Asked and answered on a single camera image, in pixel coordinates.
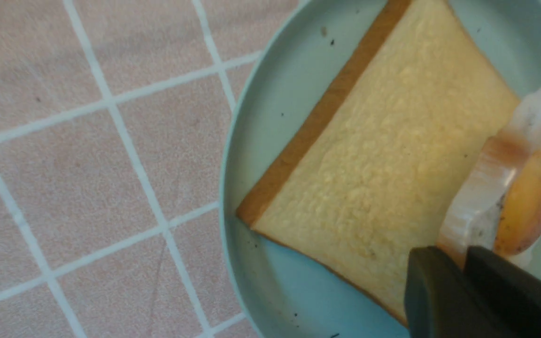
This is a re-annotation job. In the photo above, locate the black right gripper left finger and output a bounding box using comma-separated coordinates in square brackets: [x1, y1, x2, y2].
[404, 247, 516, 338]

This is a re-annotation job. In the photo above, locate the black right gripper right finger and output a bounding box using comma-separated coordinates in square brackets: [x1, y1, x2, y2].
[467, 246, 541, 338]

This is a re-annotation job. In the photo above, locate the fried egg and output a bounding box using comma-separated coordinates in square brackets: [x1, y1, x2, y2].
[437, 89, 541, 268]

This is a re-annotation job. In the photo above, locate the bread slice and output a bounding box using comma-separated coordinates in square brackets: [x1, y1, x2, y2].
[236, 0, 520, 325]

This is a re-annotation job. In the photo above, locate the teal centre plate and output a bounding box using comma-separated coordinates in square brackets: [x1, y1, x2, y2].
[220, 0, 541, 338]

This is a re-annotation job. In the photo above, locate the pink checkered tablecloth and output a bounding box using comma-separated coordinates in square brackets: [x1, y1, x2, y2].
[0, 0, 304, 338]

